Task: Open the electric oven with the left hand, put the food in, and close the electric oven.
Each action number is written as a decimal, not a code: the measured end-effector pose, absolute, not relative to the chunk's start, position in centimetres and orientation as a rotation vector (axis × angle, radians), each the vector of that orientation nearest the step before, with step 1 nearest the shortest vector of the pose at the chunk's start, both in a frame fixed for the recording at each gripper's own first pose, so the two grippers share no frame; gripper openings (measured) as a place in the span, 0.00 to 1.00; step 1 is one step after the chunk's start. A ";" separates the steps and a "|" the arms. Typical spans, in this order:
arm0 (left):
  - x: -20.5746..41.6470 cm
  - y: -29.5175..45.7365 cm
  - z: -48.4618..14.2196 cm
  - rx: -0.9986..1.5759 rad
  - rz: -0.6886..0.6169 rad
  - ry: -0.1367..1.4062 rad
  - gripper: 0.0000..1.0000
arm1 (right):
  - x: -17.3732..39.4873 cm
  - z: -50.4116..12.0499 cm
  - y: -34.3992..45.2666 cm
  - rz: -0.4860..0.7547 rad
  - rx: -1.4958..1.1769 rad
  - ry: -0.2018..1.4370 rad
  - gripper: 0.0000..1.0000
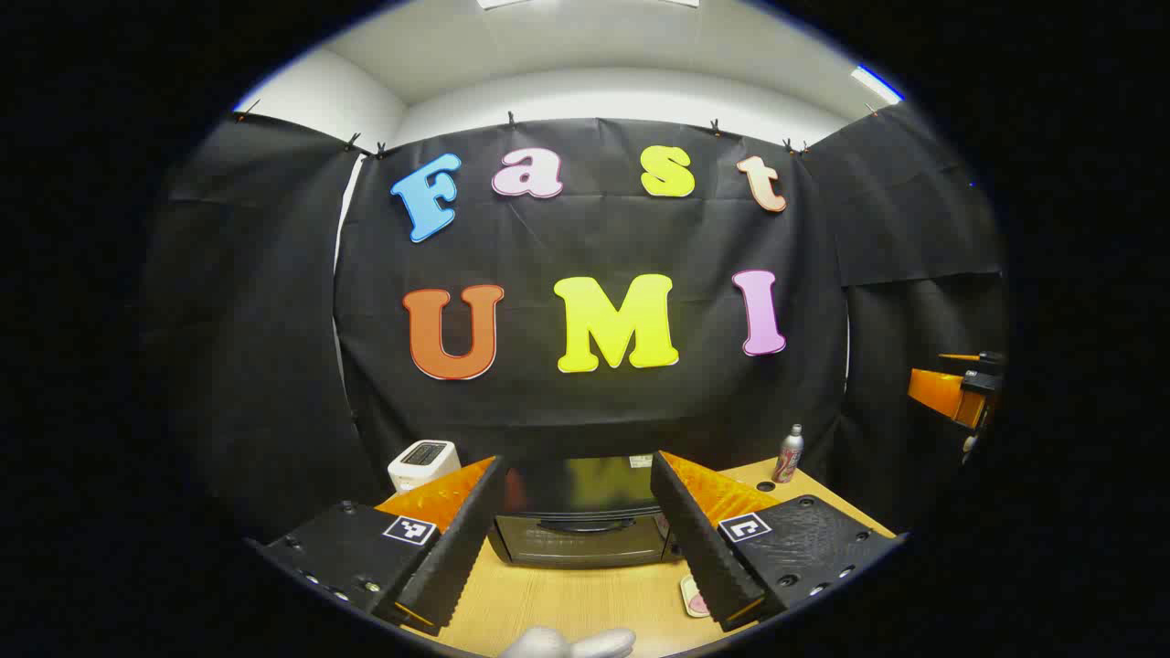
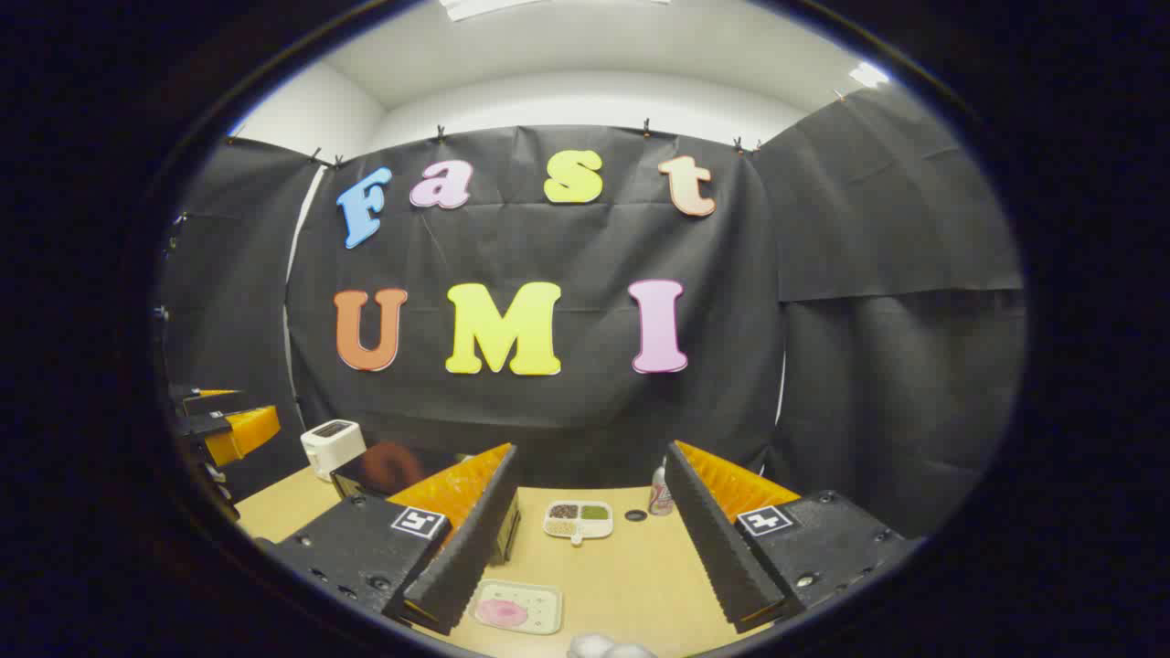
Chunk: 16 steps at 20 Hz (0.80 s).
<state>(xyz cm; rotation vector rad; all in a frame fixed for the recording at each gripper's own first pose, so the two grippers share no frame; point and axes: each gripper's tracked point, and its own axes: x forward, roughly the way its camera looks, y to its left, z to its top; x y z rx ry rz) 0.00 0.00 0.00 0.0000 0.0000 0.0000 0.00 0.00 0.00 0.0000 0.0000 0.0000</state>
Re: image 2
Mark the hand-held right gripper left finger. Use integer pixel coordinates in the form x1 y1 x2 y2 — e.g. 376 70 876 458
259 443 523 636

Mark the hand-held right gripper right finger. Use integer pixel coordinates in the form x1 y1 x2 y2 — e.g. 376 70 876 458
665 440 924 634

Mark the pink round food slice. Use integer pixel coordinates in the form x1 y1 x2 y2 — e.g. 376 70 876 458
475 599 529 629

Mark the cream square plate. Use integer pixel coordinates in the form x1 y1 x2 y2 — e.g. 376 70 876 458
471 578 564 636

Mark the black electric oven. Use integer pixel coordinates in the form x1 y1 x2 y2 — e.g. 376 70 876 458
329 441 522 565

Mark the white toaster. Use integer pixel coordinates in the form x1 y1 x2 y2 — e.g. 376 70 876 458
300 419 368 483

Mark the white divided grain dish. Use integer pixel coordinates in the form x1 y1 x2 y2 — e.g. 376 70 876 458
543 500 614 547

